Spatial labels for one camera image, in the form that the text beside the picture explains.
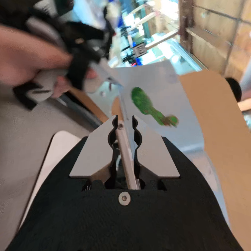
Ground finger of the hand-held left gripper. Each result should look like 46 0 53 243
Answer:
89 61 126 87

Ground black and white marker tag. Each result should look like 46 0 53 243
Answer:
133 44 147 57

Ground brick instruction booklet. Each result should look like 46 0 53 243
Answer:
98 60 230 228

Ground person's left hand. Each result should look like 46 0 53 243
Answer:
0 25 73 87

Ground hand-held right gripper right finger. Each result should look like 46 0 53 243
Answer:
132 115 181 185

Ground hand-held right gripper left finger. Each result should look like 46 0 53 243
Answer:
69 115 118 185

